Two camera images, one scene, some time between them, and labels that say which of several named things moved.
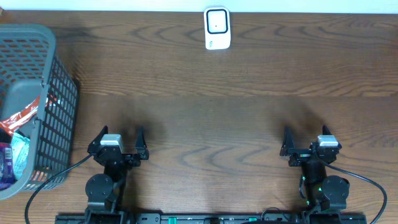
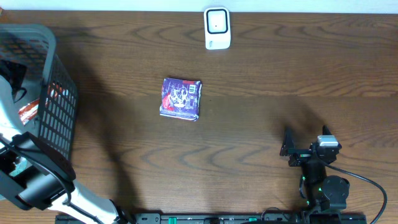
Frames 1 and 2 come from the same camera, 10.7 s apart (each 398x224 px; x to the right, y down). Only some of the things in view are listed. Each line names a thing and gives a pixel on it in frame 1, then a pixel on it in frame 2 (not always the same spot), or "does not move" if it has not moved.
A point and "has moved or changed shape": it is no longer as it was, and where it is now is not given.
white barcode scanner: (217, 30) does not move
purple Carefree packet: (7, 177) has moved or changed shape
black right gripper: (306, 152) does not move
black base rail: (211, 218) does not move
